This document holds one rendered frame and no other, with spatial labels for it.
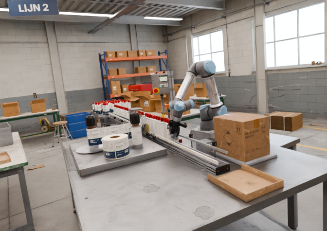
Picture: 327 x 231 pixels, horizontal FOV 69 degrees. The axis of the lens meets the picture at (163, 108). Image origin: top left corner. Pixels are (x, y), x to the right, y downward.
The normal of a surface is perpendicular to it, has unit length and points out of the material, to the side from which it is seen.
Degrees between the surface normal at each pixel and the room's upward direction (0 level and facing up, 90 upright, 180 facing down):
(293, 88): 90
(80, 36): 90
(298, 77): 90
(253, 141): 90
